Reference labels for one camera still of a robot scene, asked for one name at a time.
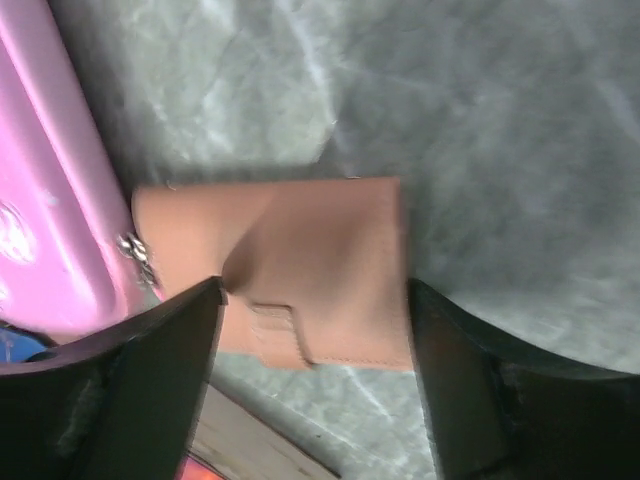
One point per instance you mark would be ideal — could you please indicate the blue Jane Eyre book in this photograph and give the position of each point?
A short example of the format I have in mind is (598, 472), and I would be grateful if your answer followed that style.
(239, 445)

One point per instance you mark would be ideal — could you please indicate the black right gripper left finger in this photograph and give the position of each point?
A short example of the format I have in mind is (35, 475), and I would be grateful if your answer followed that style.
(118, 404)

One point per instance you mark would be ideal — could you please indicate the pink cartoon pencil case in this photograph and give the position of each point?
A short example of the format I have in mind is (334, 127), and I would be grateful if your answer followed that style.
(70, 260)

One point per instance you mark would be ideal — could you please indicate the brown leather wallet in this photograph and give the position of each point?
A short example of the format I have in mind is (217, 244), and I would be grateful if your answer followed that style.
(314, 271)

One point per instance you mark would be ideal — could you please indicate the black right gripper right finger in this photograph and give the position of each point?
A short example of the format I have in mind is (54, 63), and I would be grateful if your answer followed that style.
(497, 407)

